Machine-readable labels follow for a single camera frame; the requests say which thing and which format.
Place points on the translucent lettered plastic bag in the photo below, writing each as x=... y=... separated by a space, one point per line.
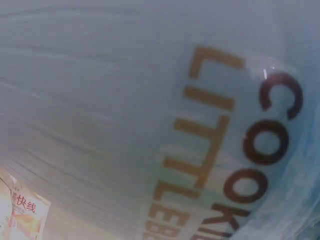
x=130 y=100

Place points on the white orange drink carton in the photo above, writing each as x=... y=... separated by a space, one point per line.
x=23 y=217

